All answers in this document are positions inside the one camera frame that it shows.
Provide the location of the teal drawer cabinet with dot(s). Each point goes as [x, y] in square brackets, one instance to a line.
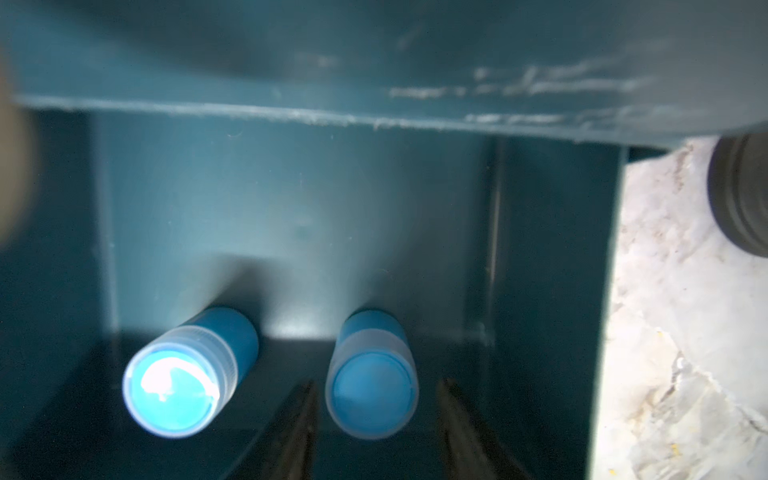
[455, 164]

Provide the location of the glitter microphone on stand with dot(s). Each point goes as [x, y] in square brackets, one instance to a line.
[737, 190]

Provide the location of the blue paint can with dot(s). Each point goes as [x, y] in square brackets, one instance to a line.
[372, 387]
[177, 384]

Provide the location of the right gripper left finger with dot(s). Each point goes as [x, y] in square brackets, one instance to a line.
[286, 449]

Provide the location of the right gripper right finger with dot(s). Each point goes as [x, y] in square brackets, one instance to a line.
[469, 448]

